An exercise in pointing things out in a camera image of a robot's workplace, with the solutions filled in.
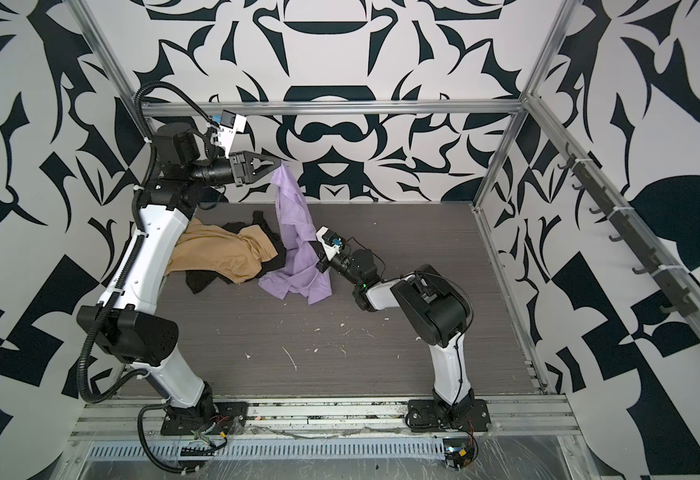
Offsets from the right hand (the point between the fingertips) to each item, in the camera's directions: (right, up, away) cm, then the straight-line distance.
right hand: (309, 235), depth 83 cm
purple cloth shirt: (-4, -12, +8) cm, 15 cm away
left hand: (-3, +17, -19) cm, 26 cm away
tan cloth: (-25, -7, +15) cm, 30 cm away
